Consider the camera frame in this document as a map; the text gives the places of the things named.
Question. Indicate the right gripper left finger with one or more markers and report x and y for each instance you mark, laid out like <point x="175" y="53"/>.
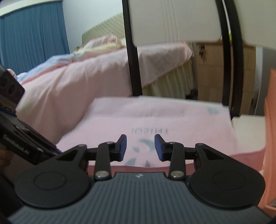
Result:
<point x="67" y="177"/>

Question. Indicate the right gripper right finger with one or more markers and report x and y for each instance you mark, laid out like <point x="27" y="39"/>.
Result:
<point x="211" y="176"/>

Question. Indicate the orange pink storage box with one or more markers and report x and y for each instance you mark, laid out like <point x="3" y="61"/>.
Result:
<point x="267" y="203"/>

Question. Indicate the bed with pink sheet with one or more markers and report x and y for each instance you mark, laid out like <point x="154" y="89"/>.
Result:
<point x="56" y="101"/>

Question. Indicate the cardboard box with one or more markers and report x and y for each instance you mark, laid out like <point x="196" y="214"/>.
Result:
<point x="210" y="72"/>

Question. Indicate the blue curtain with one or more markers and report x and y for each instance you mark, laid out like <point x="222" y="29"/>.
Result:
<point x="32" y="35"/>

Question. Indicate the pastel striped duvet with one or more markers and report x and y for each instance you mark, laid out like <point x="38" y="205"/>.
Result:
<point x="95" y="47"/>

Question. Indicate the beige quilted headboard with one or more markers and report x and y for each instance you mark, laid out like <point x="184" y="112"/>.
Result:
<point x="113" y="25"/>

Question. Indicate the white chair with black frame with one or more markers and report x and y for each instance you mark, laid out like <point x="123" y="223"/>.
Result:
<point x="150" y="22"/>

